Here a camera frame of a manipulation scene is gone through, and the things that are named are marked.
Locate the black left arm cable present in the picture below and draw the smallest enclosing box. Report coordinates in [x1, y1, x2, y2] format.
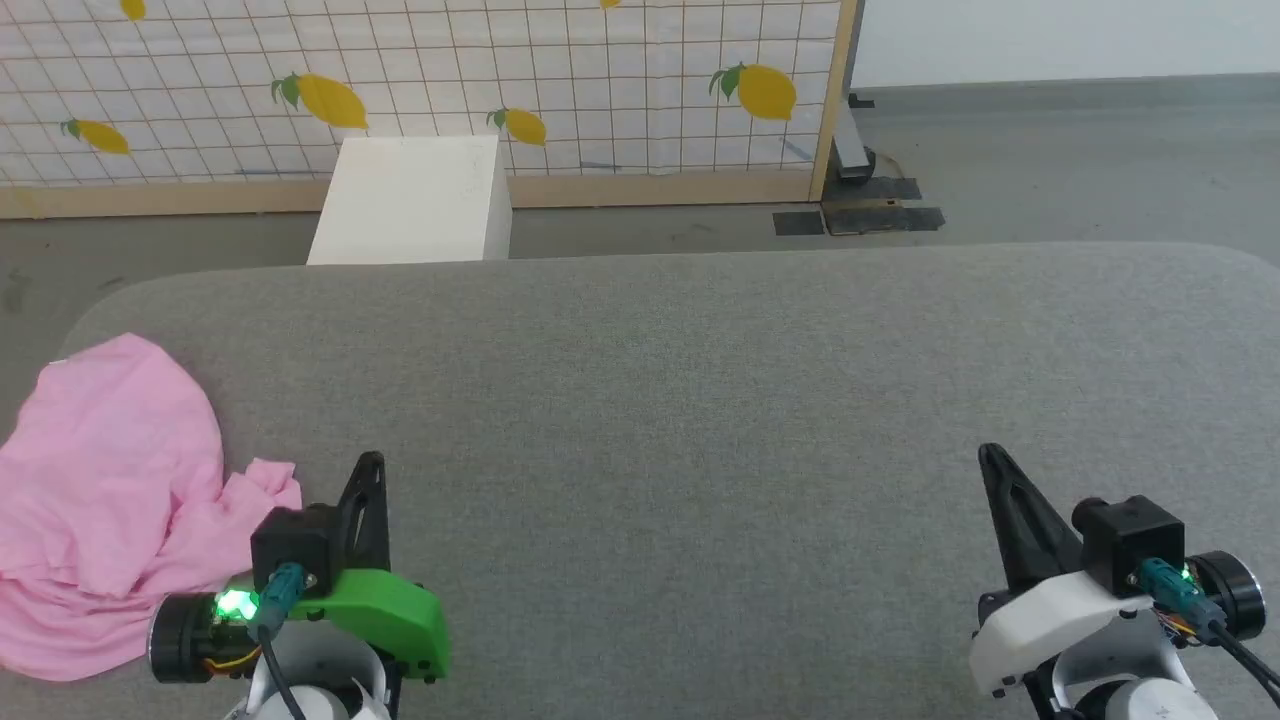
[250, 563, 307, 720]

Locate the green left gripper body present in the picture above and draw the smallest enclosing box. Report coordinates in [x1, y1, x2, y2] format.
[150, 570, 451, 685]

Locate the white box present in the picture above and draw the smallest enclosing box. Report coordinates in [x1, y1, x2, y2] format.
[306, 135, 513, 266]

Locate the grey fabric sofa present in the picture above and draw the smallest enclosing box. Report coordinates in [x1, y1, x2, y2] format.
[0, 242, 1280, 720]

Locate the pink cloth garment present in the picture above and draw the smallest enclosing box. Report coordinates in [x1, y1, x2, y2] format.
[0, 333, 303, 683]

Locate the lemon print partition screen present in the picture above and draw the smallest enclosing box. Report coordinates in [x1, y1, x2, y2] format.
[0, 0, 861, 219]

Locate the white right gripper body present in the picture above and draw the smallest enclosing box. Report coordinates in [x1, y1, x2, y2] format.
[968, 550, 1267, 696]

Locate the grey metal partition foot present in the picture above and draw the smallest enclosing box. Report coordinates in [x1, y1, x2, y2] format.
[830, 88, 877, 186]

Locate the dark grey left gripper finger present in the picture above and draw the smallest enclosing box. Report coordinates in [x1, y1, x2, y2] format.
[335, 452, 389, 573]

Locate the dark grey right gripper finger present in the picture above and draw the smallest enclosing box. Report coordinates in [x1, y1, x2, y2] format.
[979, 444, 1086, 593]

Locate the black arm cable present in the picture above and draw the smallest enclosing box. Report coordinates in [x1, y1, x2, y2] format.
[1140, 560, 1280, 703]
[250, 563, 307, 720]

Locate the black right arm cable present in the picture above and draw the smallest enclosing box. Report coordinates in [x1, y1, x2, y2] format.
[1140, 560, 1280, 703]

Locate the large black floor tape patch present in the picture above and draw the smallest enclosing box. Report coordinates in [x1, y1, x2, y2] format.
[822, 177, 946, 237]

